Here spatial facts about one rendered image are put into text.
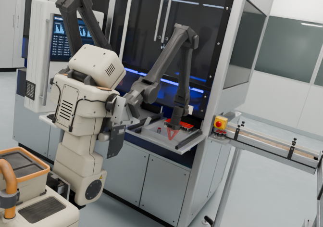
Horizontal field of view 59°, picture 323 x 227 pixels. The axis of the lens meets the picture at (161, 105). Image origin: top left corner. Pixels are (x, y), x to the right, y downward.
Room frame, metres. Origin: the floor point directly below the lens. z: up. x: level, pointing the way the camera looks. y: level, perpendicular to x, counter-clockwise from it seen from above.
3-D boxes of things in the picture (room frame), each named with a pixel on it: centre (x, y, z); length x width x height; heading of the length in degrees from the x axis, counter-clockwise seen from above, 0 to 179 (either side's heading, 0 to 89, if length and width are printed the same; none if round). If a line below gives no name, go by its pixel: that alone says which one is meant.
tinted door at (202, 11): (1.98, -0.11, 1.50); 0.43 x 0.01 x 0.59; 64
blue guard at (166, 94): (2.31, 0.57, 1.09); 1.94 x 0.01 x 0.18; 64
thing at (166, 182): (2.75, 0.35, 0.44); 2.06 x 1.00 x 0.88; 64
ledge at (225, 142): (1.88, -0.45, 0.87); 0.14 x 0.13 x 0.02; 154
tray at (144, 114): (2.00, 0.16, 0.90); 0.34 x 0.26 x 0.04; 154
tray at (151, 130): (1.76, -0.10, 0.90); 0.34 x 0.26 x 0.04; 154
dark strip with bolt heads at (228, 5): (1.89, -0.28, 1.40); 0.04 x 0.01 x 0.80; 64
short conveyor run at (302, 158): (1.85, -0.74, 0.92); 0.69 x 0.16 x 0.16; 64
